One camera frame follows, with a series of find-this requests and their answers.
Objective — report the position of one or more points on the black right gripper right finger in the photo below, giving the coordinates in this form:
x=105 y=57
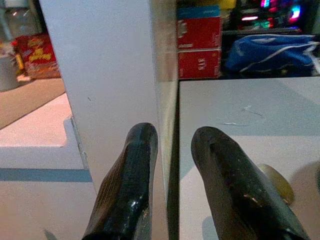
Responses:
x=237 y=190

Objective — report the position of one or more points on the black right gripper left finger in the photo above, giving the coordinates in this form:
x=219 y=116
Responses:
x=127 y=190

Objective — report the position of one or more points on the brass round knob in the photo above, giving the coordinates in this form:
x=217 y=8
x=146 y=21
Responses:
x=277 y=182

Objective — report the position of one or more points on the white upright cabinet panel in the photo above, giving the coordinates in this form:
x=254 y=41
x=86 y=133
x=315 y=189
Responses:
x=110 y=82

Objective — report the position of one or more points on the red cardboard box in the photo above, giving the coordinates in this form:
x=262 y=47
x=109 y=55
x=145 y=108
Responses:
x=198 y=64
x=198 y=33

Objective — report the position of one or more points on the blue bag with white stripes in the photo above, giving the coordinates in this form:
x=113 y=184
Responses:
x=271 y=53

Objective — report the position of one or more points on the red and yellow snack bag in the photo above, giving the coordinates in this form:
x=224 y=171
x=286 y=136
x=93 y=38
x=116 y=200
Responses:
x=37 y=56

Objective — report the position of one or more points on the grey cylindrical bin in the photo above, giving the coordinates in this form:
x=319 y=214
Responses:
x=7 y=73

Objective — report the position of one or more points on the computer with coloured lights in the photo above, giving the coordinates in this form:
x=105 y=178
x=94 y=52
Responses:
x=270 y=15

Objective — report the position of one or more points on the blue topped cardboard box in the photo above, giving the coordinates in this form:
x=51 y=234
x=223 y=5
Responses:
x=198 y=11

